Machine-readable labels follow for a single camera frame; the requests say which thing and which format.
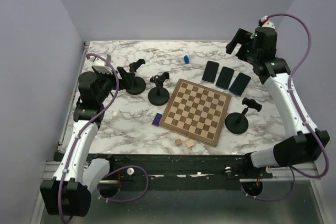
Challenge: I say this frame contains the wooden chessboard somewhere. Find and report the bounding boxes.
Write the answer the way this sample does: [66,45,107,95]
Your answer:
[160,79,232,147]

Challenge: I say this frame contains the silver black smartphone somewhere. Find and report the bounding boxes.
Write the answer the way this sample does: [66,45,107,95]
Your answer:
[202,61,219,83]

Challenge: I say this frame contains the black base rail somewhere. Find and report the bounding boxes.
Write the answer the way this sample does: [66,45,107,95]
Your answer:
[87,154,272,191]

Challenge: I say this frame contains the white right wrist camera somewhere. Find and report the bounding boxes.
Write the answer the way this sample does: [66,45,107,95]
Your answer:
[258,16,276,29]

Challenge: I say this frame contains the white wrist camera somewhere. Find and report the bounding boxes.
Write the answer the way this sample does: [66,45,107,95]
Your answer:
[91,56,112,74]
[258,16,276,29]

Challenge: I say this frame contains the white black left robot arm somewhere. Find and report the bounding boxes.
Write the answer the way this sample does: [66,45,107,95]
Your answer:
[40,67,135,217]

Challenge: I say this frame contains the blue phone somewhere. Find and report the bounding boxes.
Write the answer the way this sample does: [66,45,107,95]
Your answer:
[215,67,234,90]

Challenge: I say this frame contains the black phone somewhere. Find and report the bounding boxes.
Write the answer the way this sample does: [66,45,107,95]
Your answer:
[229,73,251,97]

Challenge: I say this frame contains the light wooden cube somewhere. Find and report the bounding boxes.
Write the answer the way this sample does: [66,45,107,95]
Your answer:
[186,139,195,148]

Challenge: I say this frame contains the dark blue rectangular block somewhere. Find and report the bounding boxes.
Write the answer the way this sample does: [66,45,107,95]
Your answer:
[152,113,162,126]

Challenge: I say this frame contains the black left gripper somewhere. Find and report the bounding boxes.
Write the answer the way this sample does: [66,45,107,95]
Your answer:
[94,66,135,103]

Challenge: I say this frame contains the black back phone stand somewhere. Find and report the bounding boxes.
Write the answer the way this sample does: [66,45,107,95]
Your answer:
[126,59,146,95]

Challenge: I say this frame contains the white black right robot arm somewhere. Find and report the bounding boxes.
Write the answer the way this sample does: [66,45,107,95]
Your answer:
[226,27,330,178]

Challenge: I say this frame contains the brown wooden cube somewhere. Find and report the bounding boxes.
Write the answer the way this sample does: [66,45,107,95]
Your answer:
[175,138,183,146]

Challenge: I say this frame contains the black phone stand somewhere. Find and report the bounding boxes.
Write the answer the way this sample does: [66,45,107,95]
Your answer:
[225,98,262,135]
[126,59,146,95]
[148,72,170,106]

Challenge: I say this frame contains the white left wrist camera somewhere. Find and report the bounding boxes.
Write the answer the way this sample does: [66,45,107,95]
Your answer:
[91,56,112,74]

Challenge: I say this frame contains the blue chess piece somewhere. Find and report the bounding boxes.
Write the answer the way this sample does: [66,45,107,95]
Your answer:
[184,55,190,64]

